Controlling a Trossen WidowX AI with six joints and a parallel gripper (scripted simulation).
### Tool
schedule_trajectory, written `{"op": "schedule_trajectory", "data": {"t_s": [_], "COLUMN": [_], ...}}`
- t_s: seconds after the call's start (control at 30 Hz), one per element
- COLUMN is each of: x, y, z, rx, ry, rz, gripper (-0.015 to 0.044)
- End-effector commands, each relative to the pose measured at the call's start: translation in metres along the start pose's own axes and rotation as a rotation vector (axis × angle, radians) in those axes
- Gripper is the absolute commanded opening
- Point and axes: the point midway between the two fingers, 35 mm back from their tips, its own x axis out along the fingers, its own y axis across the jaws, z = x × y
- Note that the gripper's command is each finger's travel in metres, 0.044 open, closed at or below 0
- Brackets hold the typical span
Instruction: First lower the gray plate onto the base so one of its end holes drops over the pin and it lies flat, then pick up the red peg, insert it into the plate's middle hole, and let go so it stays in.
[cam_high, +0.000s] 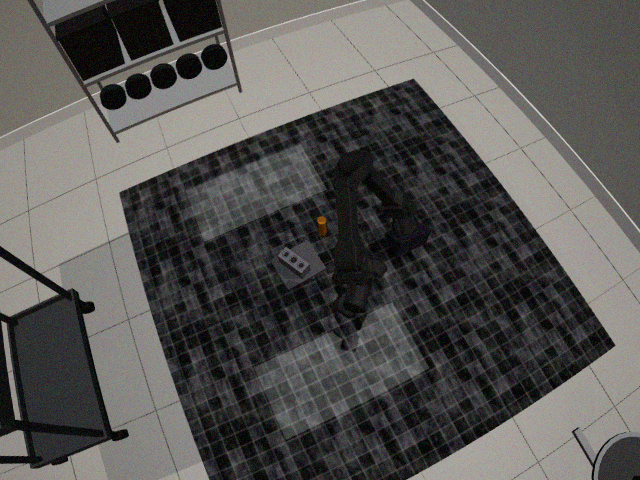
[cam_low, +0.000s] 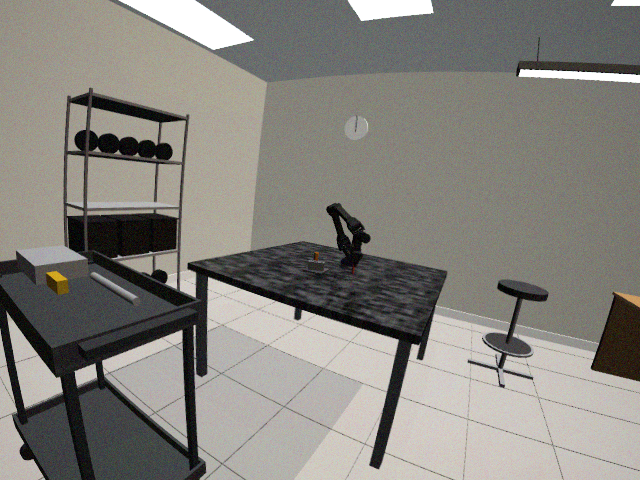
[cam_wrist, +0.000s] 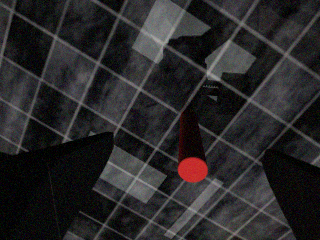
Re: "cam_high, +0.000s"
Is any orange cylinder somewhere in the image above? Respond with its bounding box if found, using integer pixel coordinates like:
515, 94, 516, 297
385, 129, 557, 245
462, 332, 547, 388
317, 216, 327, 236

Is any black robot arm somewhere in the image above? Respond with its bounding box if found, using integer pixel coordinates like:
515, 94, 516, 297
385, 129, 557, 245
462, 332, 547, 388
332, 149, 418, 313

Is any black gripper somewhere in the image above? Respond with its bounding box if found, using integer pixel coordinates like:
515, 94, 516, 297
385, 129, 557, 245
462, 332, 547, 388
333, 257, 387, 318

